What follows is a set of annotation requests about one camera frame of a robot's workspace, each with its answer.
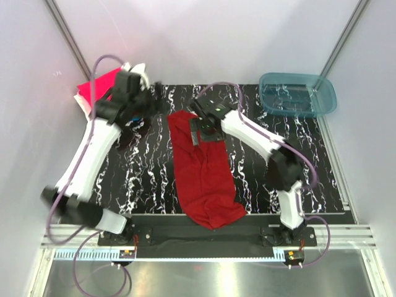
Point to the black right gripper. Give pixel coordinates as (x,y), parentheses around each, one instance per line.
(195,125)

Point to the teal translucent plastic bin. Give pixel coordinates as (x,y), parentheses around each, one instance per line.
(301,95)

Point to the folded white t-shirt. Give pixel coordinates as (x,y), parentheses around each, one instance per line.
(84,105)

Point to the dark red t-shirt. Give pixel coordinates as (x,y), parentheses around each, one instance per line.
(204,183)

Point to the right aluminium frame post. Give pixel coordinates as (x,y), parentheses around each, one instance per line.
(348,29)

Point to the aluminium frame post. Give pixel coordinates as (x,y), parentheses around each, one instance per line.
(66,33)
(348,29)

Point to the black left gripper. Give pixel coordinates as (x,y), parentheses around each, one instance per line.
(155,106)

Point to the white slotted cable duct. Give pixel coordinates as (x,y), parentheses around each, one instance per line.
(276,255)

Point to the folded magenta t-shirt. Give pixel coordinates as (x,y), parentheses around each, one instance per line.
(102,84)

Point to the left aluminium frame post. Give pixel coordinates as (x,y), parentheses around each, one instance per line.
(66,33)

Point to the small electronics board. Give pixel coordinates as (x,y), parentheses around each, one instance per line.
(127,254)
(295,256)

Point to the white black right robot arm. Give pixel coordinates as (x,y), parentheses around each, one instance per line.
(284,168)

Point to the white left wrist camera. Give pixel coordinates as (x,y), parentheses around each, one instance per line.
(138,69)

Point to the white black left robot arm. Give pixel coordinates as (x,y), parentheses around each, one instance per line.
(130,97)

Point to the left small electronics board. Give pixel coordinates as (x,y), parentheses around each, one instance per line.
(127,254)

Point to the right small electronics board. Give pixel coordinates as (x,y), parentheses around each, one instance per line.
(295,256)

